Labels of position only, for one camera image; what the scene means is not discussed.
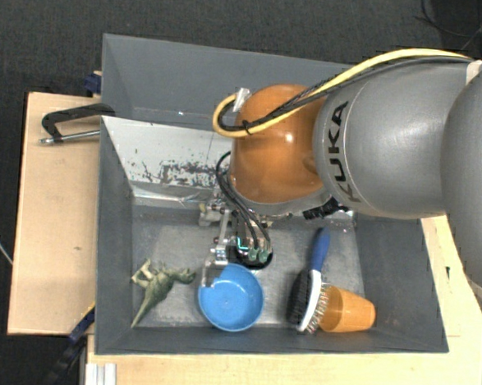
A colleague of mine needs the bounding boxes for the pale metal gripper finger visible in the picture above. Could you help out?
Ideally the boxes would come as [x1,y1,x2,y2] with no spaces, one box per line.
[209,254,229,289]
[200,244,223,290]

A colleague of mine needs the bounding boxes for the blue bowl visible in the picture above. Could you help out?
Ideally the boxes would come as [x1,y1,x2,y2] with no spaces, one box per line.
[195,260,267,336]

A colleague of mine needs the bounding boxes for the grey metal bin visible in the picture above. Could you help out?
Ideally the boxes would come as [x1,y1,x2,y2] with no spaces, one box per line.
[80,32,470,380]

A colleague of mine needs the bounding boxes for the green toy dinosaur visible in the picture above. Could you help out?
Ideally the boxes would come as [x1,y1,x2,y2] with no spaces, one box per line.
[127,256,198,334]

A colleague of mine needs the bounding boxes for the blue and white hairbrush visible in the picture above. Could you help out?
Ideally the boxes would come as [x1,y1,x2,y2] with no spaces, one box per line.
[284,224,335,336]

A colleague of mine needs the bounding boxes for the orange plastic cup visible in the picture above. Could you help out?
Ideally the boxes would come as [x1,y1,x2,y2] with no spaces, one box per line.
[317,284,379,337]

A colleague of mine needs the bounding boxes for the pale brown flat board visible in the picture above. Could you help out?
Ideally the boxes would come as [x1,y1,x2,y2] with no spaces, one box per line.
[7,90,111,341]

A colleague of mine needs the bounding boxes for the black cylinder on white bracket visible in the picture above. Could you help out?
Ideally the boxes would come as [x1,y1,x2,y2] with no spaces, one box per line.
[301,195,357,225]

